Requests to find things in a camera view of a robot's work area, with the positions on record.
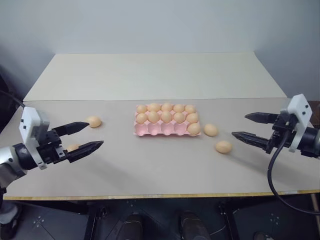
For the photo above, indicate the brown wooden furniture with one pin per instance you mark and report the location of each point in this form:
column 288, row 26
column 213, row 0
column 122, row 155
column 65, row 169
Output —
column 315, row 112

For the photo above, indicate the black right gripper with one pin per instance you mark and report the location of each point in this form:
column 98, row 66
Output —
column 282, row 135

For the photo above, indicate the tan egg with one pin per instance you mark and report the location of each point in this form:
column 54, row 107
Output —
column 141, row 108
column 190, row 109
column 72, row 147
column 167, row 107
column 179, row 117
column 141, row 117
column 94, row 121
column 224, row 146
column 179, row 108
column 210, row 130
column 154, row 107
column 192, row 118
column 194, row 128
column 153, row 116
column 166, row 116

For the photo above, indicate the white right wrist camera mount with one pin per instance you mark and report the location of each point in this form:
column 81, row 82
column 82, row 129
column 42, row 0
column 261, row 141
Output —
column 298, row 110

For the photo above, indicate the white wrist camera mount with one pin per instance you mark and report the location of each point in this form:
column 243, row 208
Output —
column 29, row 125
column 298, row 110

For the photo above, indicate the pink egg tray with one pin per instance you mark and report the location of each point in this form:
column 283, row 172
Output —
column 160, row 130

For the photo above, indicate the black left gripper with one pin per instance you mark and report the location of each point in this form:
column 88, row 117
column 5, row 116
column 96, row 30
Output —
column 50, row 147

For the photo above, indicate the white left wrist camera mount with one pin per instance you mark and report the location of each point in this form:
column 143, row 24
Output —
column 29, row 125

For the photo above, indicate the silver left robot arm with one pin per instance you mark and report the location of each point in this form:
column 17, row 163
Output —
column 10, row 162

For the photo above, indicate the dark rounded shape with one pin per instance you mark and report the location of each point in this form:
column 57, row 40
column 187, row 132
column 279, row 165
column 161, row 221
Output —
column 132, row 226
column 190, row 225

